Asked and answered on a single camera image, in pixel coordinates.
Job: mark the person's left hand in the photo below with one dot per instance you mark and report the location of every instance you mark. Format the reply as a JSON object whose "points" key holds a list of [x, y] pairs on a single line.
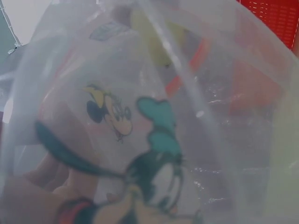
{"points": [[35, 198]]}

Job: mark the person's left fingers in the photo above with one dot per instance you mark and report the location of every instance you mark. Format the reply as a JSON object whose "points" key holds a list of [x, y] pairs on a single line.
{"points": [[53, 175]]}

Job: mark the translucent cartoon print plastic bag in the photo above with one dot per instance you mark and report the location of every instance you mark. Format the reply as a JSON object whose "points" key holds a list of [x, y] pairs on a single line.
{"points": [[149, 130]]}

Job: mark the yellow packet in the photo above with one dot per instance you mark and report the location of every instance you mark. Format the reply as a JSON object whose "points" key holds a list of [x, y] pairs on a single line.
{"points": [[158, 39]]}

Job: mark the orange red packet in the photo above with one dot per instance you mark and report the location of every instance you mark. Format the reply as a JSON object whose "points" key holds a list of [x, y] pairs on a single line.
{"points": [[247, 86]]}

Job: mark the red plastic basket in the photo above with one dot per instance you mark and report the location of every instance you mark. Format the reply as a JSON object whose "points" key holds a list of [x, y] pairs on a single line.
{"points": [[268, 21]]}

